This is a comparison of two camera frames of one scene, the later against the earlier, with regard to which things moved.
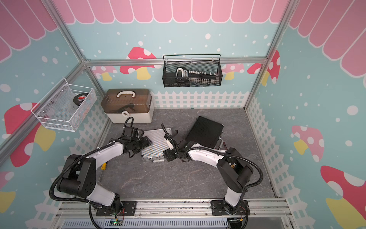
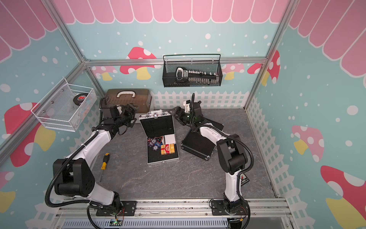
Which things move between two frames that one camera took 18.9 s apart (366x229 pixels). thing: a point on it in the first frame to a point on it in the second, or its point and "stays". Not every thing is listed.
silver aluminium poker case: (154, 152) to (156, 123)
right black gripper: (167, 155) to (178, 109)
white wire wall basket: (57, 110) stays
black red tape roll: (79, 98) stays
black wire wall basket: (189, 74) stays
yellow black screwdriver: (103, 167) stays
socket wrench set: (183, 74) stays
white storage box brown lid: (126, 100) stays
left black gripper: (145, 142) to (131, 114)
